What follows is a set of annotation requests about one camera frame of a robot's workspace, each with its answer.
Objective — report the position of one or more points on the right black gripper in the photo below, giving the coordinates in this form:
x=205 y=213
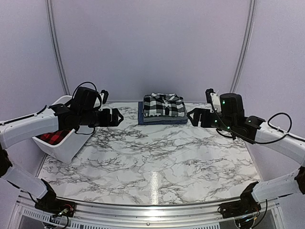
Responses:
x=198 y=111

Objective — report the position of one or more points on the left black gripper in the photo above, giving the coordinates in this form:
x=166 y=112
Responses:
x=106 y=122

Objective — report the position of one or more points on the red black plaid shirt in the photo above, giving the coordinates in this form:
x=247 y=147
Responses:
x=53 y=138

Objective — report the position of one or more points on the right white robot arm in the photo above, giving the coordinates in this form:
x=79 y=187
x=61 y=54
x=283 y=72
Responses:
x=227 y=114

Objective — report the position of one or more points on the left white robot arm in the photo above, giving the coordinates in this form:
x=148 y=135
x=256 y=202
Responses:
x=83 y=109

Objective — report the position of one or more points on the blue checked folded shirt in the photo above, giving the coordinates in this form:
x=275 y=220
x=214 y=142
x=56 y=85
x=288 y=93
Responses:
x=141 y=122

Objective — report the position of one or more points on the black white plaid folded shirt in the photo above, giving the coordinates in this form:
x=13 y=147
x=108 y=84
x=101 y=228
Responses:
x=168 y=105

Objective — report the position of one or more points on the white plastic bin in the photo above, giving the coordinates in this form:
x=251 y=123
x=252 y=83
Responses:
x=68 y=147

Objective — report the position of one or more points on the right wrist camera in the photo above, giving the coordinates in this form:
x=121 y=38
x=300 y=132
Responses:
x=214 y=100

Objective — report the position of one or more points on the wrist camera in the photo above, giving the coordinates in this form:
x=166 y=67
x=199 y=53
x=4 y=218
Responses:
x=214 y=100
x=101 y=99

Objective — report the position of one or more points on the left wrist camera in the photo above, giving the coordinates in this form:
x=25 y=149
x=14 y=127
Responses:
x=101 y=99

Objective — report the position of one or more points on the right wall aluminium profile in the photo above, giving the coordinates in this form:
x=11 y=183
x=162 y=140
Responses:
x=245 y=45

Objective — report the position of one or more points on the wall aluminium profile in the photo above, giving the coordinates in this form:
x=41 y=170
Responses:
x=245 y=45
x=55 y=46

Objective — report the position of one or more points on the aluminium front frame rail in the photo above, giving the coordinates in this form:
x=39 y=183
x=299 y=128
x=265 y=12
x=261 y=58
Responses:
x=90 y=215

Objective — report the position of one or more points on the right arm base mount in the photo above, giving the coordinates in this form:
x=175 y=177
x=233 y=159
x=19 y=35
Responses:
x=237 y=208

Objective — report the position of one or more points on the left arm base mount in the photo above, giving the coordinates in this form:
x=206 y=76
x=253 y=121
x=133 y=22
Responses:
x=58 y=208

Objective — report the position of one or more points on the left wall aluminium profile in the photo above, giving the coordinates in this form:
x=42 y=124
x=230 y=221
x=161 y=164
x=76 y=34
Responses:
x=55 y=46

